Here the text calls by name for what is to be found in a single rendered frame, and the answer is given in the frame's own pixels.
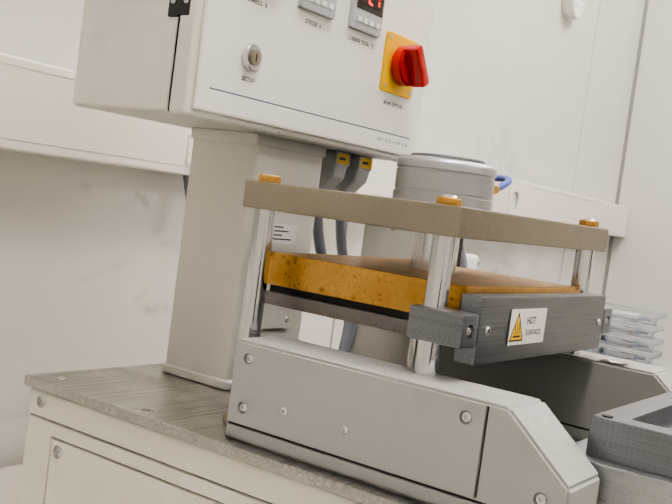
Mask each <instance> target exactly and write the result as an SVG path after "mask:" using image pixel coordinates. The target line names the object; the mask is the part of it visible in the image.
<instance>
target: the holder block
mask: <svg viewBox="0 0 672 504"><path fill-rule="evenodd" d="M586 455H587V456H591V457H595V458H599V459H602V460H606V461H610V462H613V463H617V464H621V465H624V466H628V467H632V468H635V469H639V470H643V471H646V472H650V473H654V474H657V475H661V476H665V477H668V478H672V391H671V392H668V393H664V394H661V395H658V396H654V397H651V398H648V399H644V400H641V401H638V402H634V403H631V404H628V405H624V406H621V407H618V408H614V409H611V410H608V411H605V412H601V413H598V414H595V415H592V416H591V420H590V427H589V434H588V440H587V447H586Z"/></svg>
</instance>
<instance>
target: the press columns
mask: <svg viewBox="0 0 672 504"><path fill-rule="evenodd" d="M275 219H276V211H271V210H264V209H257V208H255V213H254V221H253V228H252V236H251V244H250V252H249V259H248V267H247V275H246V283H245V291H244V298H243V306H242V314H241V322H240V329H239V337H238V341H239V339H240V338H255V337H260V334H261V326H262V319H263V311H264V303H265V296H266V288H267V280H268V273H269V265H270V257H271V249H272V242H273V234H274V226H275ZM456 241H457V238H455V237H448V236H441V235H434V234H433V235H432V242H431V249H430V256H429V263H428V271H427V278H426V285H425V292H424V300H423V306H427V307H432V308H439V309H447V306H448V299H449V291H450V284H451V277H452V270H453V263H454V256H455V248H456ZM594 253H595V251H588V250H577V249H576V251H575V258H574V265H573V271H572V278H571V285H570V286H575V287H580V288H581V290H580V293H589V287H590V280H591V273H592V266H593V259H594ZM441 349H442V345H439V344H434V343H430V342H425V341H421V340H416V339H412V338H410V341H409V348H408V355H407V363H406V366H407V367H411V368H414V373H415V374H418V375H422V376H429V377H437V376H438V370H439V363H440V356H441Z"/></svg>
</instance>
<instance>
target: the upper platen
mask: <svg viewBox="0 0 672 504"><path fill-rule="evenodd" d="M432 235H433V234H427V233H421V232H415V236H414V243H413V251H412V258H411V259H406V258H387V257H369V256H350V255H332V254H313V253H295V252H276V251H271V257H270V265H269V273H268V280H267V284H271V285H270V290H266V296H265V303H266V304H270V305H275V306H279V307H284V308H288V309H293V310H298V311H302V312H307V313H311V314H316V315H320V316H325V317H329V318H334V319H338V320H343V321H347V322H352V323H356V324H361V325H365V326H370V327H374V328H379V329H384V330H388V331H393V332H397V333H402V334H407V327H408V319H409V312H410V306H411V305H412V304H423V300H424V292H425V285H426V278H427V271H428V263H429V256H430V249H431V242H432ZM459 242H460V238H457V241H456V248H455V256H454V263H453V270H452V277H451V284H450V291H449V299H448V306H447V308H451V309H456V310H460V304H461V297H462V294H464V293H580V290H581V288H580V287H575V286H569V285H563V284H557V283H551V282H545V281H539V280H533V279H527V278H521V277H515V276H509V275H503V274H497V273H491V272H485V271H479V270H473V269H467V268H461V267H456V264H457V257H458V249H459Z"/></svg>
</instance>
